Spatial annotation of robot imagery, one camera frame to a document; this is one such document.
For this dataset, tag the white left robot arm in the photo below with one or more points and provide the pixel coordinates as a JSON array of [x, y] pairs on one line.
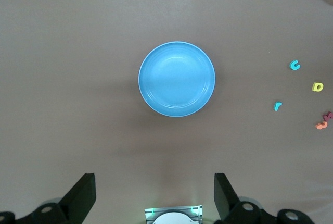
[[171, 219]]

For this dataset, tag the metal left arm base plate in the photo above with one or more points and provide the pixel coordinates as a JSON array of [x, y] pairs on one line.
[[149, 214]]

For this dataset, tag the teal foam letter r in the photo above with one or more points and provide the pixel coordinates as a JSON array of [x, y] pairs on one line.
[[277, 106]]

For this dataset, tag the brown table cover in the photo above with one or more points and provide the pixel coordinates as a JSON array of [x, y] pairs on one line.
[[78, 78]]

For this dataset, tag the blue plate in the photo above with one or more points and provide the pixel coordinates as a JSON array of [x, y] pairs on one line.
[[177, 79]]

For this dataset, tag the dark red foam letter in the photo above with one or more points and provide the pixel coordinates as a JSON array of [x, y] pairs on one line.
[[328, 116]]

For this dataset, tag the teal foam letter c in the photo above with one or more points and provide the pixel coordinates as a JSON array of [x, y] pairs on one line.
[[292, 65]]

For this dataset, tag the yellow foam letter a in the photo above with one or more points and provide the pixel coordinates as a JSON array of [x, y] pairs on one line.
[[314, 86]]

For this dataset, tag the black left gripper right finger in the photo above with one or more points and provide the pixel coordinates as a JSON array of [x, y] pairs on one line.
[[226, 205]]

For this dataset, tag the orange foam letter t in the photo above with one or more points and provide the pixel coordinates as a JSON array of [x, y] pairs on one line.
[[321, 125]]

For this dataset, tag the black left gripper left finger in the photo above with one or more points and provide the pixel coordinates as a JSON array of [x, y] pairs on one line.
[[75, 203]]

